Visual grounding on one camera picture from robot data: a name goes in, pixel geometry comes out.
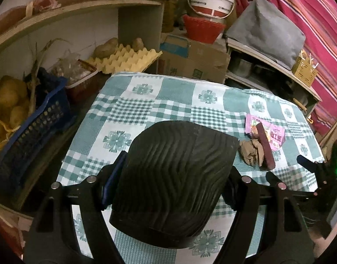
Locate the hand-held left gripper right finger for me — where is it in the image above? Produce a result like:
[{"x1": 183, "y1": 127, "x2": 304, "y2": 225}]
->
[{"x1": 212, "y1": 167, "x2": 316, "y2": 264}]

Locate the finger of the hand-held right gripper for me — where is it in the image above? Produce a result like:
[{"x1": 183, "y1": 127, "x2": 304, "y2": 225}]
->
[
  {"x1": 296, "y1": 154, "x2": 322, "y2": 171},
  {"x1": 266, "y1": 171, "x2": 282, "y2": 185}
]

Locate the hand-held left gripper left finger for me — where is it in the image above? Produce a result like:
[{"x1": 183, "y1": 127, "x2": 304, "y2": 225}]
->
[{"x1": 23, "y1": 151, "x2": 128, "y2": 264}]

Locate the black ribbed plastic tray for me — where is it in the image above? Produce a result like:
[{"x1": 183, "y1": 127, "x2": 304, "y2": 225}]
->
[{"x1": 109, "y1": 120, "x2": 240, "y2": 250}]

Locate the maroon bar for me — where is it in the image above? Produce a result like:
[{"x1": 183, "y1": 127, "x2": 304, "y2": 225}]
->
[{"x1": 255, "y1": 123, "x2": 276, "y2": 171}]

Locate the crumpled brown paper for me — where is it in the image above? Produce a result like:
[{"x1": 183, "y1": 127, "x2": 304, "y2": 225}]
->
[{"x1": 239, "y1": 139, "x2": 266, "y2": 167}]

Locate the pink carton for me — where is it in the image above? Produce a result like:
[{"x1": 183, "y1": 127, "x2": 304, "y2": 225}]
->
[{"x1": 245, "y1": 113, "x2": 286, "y2": 151}]

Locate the wooden rolling pin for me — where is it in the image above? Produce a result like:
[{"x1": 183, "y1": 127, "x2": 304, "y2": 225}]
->
[{"x1": 292, "y1": 97, "x2": 310, "y2": 112}]

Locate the blue plastic crate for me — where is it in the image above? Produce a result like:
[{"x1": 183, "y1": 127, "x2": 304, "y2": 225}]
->
[{"x1": 0, "y1": 67, "x2": 77, "y2": 196}]

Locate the yellow woven basket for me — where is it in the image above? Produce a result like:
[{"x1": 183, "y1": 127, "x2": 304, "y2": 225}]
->
[{"x1": 291, "y1": 50, "x2": 319, "y2": 87}]

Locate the green checkered tablecloth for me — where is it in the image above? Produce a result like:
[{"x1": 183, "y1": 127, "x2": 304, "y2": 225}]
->
[{"x1": 57, "y1": 71, "x2": 326, "y2": 264}]

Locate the wooden cabinet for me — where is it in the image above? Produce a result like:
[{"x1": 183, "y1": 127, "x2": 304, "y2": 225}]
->
[{"x1": 224, "y1": 37, "x2": 323, "y2": 114}]

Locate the brown basket with bag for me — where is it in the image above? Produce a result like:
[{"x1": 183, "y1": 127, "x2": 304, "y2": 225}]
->
[{"x1": 51, "y1": 57, "x2": 99, "y2": 103}]

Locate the steel pot in cabinet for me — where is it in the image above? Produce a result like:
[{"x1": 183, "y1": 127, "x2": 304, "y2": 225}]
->
[{"x1": 231, "y1": 58, "x2": 255, "y2": 75}]

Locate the yellow egg tray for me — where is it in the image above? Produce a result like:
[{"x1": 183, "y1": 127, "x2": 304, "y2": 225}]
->
[{"x1": 87, "y1": 44, "x2": 162, "y2": 75}]

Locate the dried plant stalk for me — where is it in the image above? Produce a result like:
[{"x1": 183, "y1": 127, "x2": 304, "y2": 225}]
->
[{"x1": 23, "y1": 38, "x2": 68, "y2": 116}]

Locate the pile of potatoes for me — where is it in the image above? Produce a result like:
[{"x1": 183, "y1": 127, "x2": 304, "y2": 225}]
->
[{"x1": 0, "y1": 75, "x2": 31, "y2": 144}]

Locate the large potato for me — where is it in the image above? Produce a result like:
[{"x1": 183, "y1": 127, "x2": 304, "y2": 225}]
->
[{"x1": 93, "y1": 37, "x2": 120, "y2": 59}]

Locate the grey cushion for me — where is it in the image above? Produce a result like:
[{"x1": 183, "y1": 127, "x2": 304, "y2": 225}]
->
[{"x1": 226, "y1": 0, "x2": 306, "y2": 70}]

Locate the small potato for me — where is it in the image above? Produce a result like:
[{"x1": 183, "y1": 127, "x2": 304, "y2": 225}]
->
[{"x1": 131, "y1": 37, "x2": 144, "y2": 52}]

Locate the cardboard box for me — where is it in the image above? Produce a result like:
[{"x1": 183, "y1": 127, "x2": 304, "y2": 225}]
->
[{"x1": 157, "y1": 33, "x2": 231, "y2": 84}]

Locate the pink striped cloth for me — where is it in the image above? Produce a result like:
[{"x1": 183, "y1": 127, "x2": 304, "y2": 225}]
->
[{"x1": 234, "y1": 0, "x2": 337, "y2": 136}]

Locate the red plastic basket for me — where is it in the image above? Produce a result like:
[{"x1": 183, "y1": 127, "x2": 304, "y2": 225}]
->
[{"x1": 182, "y1": 14, "x2": 227, "y2": 44}]

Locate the wooden shelf unit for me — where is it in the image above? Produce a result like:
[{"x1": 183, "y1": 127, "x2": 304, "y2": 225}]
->
[{"x1": 0, "y1": 0, "x2": 164, "y2": 226}]

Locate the pink plastic bag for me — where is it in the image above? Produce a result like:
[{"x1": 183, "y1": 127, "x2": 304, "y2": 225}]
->
[{"x1": 33, "y1": 0, "x2": 61, "y2": 13}]

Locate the white plastic bucket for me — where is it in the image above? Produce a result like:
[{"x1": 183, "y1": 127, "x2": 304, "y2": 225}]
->
[{"x1": 187, "y1": 0, "x2": 236, "y2": 19}]

